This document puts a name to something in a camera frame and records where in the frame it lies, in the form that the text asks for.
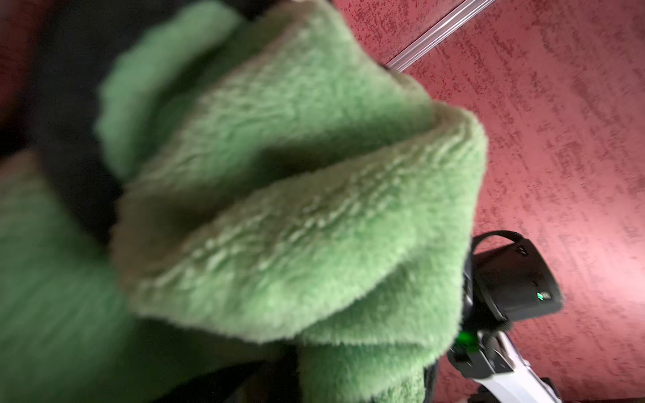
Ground green microfibre cloth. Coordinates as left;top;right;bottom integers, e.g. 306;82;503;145
1;1;488;402

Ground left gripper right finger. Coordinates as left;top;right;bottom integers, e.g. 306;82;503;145
156;349;302;403

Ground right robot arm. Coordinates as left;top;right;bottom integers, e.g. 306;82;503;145
447;230;564;402

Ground left corner aluminium profile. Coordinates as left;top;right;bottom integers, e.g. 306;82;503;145
386;0;495;72

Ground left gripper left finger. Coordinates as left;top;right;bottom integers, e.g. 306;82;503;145
30;1;188;245

